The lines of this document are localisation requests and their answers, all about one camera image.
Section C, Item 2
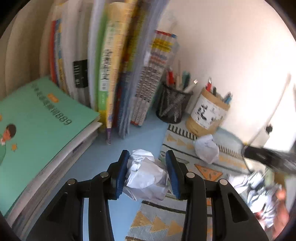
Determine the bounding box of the white paper ball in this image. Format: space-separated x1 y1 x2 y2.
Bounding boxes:
123 149 169 201

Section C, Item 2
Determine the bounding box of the person's right hand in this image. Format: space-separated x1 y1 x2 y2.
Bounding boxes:
273 189 290 240

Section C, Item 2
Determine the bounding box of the stack of books under green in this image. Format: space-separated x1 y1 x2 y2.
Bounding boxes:
5 120 102 240

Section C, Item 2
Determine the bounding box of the crumpled paper ball on mat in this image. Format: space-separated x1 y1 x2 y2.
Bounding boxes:
194 134 219 164

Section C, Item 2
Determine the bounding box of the patterned woven table mat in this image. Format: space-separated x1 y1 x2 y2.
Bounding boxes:
124 123 278 241

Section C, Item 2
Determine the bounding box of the bamboo pen holder with label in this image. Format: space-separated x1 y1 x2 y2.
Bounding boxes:
186 88 230 137

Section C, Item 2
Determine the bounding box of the black mesh pen holder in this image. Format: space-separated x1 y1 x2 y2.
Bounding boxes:
156 83 193 124

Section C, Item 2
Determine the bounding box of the row of upright books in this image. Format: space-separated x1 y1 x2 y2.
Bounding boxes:
39 1 167 143

